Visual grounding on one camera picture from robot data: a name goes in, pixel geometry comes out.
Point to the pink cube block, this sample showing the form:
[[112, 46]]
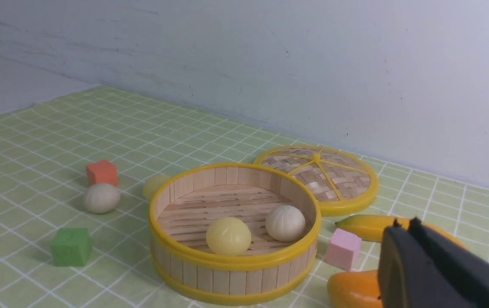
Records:
[[343, 249]]

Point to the red cube block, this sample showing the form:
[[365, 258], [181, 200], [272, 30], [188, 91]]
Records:
[[102, 171]]

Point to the yellow bun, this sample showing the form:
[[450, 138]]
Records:
[[153, 184], [228, 236]]

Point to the yellow bun front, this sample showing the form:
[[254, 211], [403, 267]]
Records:
[[228, 236]]

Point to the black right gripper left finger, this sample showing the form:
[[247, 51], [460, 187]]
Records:
[[412, 271]]

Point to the green checked tablecloth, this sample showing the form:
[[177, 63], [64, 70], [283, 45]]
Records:
[[43, 156]]

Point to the bamboo steamer tray yellow rim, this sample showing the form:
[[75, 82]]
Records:
[[182, 210]]

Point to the green cube block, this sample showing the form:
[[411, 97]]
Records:
[[71, 247]]

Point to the orange toy mango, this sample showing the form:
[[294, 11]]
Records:
[[354, 290]]

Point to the white bun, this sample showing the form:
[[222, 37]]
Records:
[[101, 198], [285, 223]]

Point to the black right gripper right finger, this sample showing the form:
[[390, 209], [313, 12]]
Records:
[[466, 272]]

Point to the woven bamboo steamer lid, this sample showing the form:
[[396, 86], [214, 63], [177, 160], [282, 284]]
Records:
[[341, 183]]

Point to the yellow toy banana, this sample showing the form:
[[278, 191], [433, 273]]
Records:
[[368, 226]]

